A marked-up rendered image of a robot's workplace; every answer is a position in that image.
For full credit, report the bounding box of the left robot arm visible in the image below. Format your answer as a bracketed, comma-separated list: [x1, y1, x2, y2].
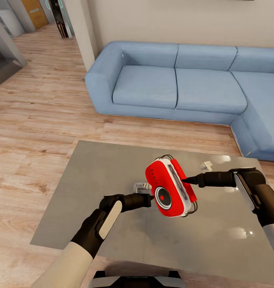
[29, 182, 154, 288]

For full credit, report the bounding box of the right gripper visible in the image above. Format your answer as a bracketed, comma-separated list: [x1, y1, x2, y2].
[182, 172, 223, 188]

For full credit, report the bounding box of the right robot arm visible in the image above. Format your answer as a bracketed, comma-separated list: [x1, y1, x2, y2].
[182, 162, 274, 250]

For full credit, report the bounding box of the radio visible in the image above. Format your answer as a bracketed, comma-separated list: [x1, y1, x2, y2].
[145, 157, 197, 217]

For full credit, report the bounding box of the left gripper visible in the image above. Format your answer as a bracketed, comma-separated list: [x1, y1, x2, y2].
[130, 193, 154, 210]

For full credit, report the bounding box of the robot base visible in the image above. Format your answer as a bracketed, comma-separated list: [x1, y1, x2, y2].
[87, 270, 187, 288]

